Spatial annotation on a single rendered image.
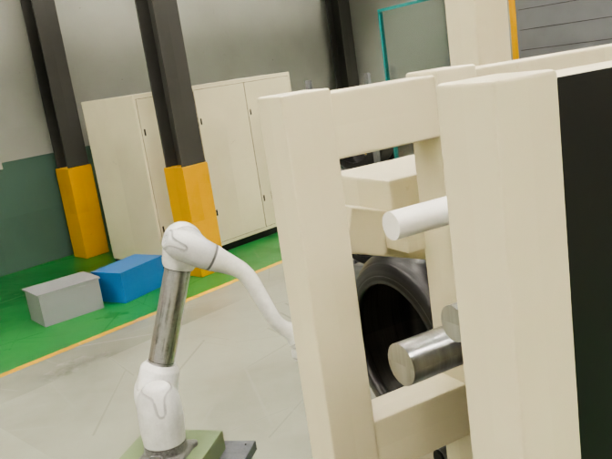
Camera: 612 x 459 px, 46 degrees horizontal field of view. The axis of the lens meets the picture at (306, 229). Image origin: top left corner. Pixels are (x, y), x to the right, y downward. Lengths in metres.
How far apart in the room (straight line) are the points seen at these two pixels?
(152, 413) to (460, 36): 1.62
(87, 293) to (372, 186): 5.95
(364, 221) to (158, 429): 1.40
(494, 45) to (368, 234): 0.89
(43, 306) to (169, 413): 4.67
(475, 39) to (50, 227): 8.47
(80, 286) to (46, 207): 2.96
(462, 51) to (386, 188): 0.80
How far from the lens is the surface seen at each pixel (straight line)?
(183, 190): 7.65
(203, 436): 2.87
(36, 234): 10.08
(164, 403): 2.65
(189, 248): 2.54
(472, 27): 2.20
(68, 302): 7.31
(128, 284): 7.45
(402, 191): 1.55
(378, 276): 2.12
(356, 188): 1.63
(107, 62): 10.67
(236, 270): 2.61
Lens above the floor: 2.04
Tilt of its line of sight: 13 degrees down
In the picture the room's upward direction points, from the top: 8 degrees counter-clockwise
